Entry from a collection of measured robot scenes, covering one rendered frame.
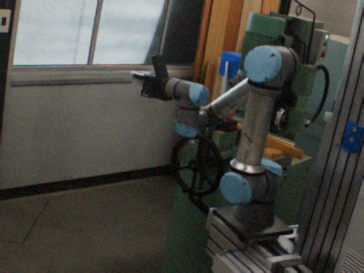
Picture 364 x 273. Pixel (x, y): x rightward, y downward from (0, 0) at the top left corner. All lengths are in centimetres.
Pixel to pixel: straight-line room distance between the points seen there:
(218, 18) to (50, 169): 165
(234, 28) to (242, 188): 270
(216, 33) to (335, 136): 243
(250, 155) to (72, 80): 205
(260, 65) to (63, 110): 218
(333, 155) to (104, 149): 239
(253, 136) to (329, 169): 31
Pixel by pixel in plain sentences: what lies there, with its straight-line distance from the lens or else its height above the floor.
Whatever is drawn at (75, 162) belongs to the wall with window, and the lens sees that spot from 393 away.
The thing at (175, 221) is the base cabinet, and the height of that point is 40.
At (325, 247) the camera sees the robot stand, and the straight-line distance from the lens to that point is 199.
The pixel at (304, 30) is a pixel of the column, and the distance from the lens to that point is 279.
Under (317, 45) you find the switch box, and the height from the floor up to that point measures 140.
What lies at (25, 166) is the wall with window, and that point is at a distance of 373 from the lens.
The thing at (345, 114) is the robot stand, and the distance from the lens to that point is 190.
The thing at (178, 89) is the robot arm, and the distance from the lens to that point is 199.
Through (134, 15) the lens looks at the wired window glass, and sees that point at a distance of 397.
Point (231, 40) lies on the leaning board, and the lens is 442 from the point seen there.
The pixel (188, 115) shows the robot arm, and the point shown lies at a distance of 198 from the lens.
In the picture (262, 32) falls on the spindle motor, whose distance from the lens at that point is 260.
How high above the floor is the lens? 166
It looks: 16 degrees down
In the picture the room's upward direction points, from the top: 12 degrees clockwise
